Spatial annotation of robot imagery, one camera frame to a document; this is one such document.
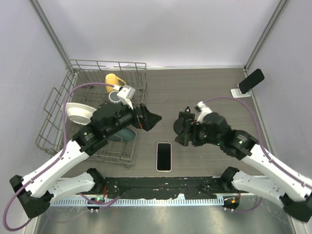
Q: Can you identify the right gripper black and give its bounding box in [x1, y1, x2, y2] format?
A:
[175, 119, 222, 146]

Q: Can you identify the black clamp phone stand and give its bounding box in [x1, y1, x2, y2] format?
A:
[174, 106, 191, 135]

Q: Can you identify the black case phone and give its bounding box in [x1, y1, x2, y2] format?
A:
[238, 68, 265, 94]

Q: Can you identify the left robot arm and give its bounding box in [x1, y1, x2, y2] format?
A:
[9, 103, 162, 219]

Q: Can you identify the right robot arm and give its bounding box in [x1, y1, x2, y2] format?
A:
[174, 111, 312, 222]

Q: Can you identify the pink case phone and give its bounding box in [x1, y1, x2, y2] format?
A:
[156, 142, 172, 172]

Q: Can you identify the white phone stand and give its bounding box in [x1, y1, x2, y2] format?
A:
[230, 85, 252, 98]

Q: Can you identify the dark teal cup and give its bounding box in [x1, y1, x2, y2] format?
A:
[108, 90, 121, 104]

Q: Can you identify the yellow mug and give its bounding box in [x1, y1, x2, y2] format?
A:
[105, 73, 126, 93]

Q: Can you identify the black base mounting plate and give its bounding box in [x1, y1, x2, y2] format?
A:
[104, 176, 237, 200]

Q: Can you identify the white plate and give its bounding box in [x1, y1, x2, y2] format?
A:
[65, 102, 96, 125]

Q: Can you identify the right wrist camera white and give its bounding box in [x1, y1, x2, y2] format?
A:
[195, 101, 212, 123]

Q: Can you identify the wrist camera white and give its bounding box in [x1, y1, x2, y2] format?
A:
[195, 101, 212, 123]
[117, 85, 136, 110]

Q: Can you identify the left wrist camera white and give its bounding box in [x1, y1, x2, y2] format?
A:
[117, 85, 136, 110]

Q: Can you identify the grey wire dish rack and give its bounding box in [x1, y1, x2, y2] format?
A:
[36, 59, 147, 156]

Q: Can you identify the white slotted cable duct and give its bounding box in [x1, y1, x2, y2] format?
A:
[51, 194, 224, 207]

